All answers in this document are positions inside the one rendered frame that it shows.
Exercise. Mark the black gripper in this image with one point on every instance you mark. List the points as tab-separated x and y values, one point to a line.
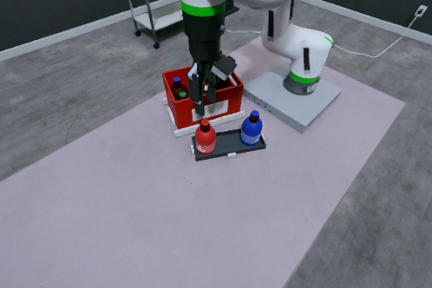
201	53

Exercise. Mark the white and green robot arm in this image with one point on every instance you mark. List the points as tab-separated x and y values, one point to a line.
204	20

